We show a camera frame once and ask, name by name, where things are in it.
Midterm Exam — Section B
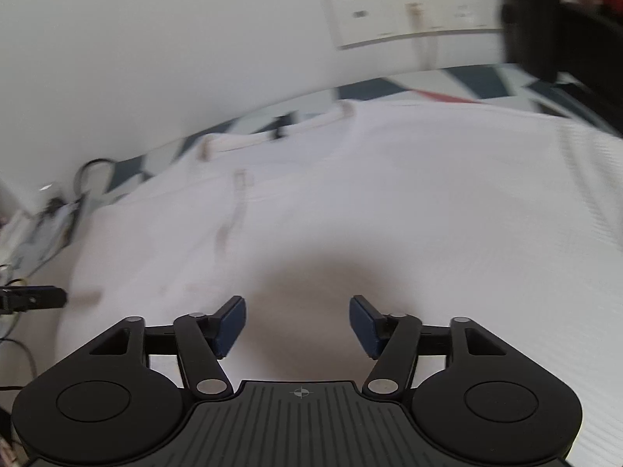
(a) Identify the white ribbed sweater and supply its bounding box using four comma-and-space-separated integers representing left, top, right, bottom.
56, 100, 623, 467

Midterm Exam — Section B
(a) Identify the looped black cable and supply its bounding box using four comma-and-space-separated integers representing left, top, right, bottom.
73, 158, 118, 205

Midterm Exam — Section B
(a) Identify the black water bottle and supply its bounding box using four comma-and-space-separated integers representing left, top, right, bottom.
500, 0, 563, 83

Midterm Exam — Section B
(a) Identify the black box appliance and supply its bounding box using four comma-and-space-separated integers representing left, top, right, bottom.
557, 0, 623, 138

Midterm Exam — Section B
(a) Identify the white wall socket panel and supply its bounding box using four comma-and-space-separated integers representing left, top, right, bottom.
325, 0, 509, 50

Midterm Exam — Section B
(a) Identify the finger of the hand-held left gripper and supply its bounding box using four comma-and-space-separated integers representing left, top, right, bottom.
0, 286, 67, 313

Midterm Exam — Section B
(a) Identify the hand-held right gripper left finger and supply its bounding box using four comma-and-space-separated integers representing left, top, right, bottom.
88, 296, 246, 397

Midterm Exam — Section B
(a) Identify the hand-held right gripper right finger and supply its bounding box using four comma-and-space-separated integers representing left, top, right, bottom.
349, 295, 524, 397

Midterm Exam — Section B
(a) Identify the crumpled clear plastic bag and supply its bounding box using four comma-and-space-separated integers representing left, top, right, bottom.
0, 182, 83, 278

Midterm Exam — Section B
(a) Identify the white plugged cable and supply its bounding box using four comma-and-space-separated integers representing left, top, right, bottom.
404, 2, 439, 71

